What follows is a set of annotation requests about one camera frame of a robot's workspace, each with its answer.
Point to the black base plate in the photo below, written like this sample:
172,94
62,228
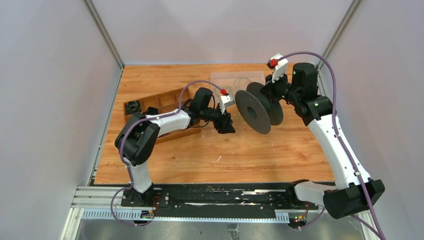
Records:
218,201

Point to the wooden compartment tray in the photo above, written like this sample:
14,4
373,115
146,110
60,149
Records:
159,104

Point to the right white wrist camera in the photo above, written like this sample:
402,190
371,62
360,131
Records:
279,65

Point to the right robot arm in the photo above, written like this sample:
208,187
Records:
354,191

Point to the translucent plastic bin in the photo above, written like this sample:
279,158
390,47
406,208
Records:
238,80

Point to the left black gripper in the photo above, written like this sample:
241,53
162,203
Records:
223,125

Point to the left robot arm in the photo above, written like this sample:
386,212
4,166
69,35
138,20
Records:
136,141

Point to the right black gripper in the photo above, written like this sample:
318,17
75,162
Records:
271,86

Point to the dark grey spool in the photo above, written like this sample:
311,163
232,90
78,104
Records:
256,110

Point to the aluminium frame rail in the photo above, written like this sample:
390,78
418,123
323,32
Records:
96,214

